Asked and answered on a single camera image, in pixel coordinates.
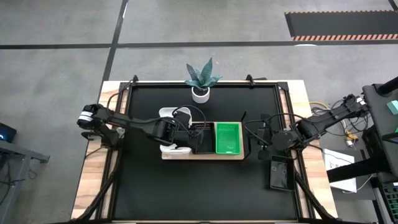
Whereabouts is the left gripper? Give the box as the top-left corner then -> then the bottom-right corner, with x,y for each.
172,111 -> 205,154

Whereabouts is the black slotted plastic basket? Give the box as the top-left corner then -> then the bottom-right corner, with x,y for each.
269,154 -> 295,192
190,122 -> 218,156

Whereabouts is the white plastic storage bin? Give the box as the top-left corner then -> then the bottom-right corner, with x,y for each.
159,106 -> 193,156

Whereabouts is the green slotted plastic basket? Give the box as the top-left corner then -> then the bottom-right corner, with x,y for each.
215,121 -> 243,156

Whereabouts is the snake plant with white pot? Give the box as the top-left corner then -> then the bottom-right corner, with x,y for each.
184,57 -> 223,104

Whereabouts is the black table mat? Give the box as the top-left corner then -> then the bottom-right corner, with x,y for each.
111,83 -> 301,221

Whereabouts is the black cart bar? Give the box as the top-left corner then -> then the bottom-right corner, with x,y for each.
326,157 -> 385,184

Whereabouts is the dark grey cart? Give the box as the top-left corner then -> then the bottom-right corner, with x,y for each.
362,76 -> 398,178

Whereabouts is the teal block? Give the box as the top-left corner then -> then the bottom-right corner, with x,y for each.
386,100 -> 398,116

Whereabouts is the black hazard-striped floor mat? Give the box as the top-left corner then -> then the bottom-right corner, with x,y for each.
285,11 -> 398,42

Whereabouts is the backlit keyboard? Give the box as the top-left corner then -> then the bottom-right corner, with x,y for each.
381,182 -> 398,224

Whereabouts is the grey metal stand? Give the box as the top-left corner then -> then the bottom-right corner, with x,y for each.
0,139 -> 50,224

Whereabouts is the black device with blue light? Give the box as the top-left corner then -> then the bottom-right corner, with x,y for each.
0,122 -> 18,143

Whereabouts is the yellow cable connector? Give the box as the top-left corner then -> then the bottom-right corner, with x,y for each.
344,132 -> 358,147

